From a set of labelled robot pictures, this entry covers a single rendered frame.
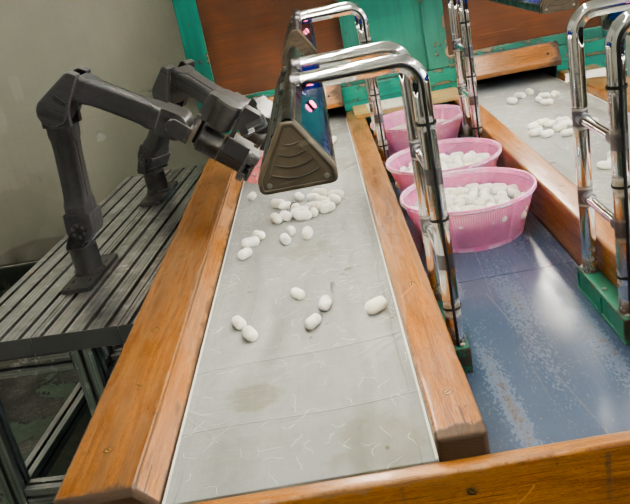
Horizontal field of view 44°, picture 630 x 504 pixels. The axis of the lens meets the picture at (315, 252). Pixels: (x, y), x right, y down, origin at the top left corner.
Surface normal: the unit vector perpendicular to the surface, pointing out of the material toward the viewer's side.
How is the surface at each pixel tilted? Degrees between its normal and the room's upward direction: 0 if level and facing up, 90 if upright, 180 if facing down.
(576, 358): 0
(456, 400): 0
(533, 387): 0
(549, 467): 90
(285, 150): 90
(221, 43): 90
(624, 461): 90
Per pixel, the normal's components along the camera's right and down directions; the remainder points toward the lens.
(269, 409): -0.18, -0.92
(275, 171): 0.02, 0.36
